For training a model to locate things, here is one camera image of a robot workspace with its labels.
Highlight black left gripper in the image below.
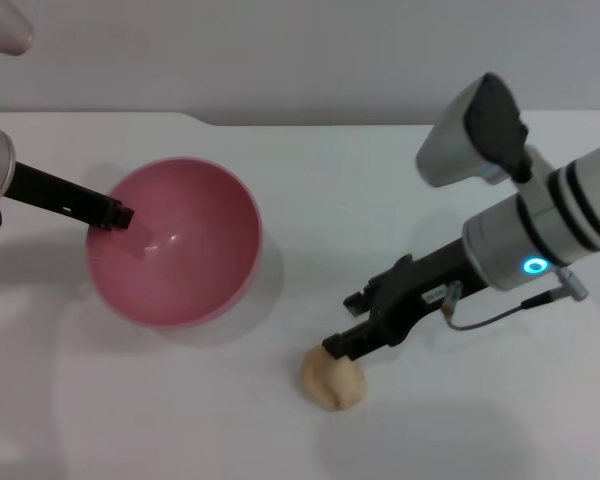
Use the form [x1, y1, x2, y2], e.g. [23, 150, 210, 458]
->
[1, 161, 135, 233]

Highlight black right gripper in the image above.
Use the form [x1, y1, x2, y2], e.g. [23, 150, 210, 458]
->
[321, 238, 492, 362]

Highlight beige egg yolk pastry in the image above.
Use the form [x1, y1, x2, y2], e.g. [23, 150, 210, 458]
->
[299, 345, 368, 413]

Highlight pink plastic bowl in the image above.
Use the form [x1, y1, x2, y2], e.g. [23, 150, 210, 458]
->
[86, 156, 264, 329]

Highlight right wrist camera housing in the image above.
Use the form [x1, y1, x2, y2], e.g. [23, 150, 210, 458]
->
[414, 72, 534, 188]

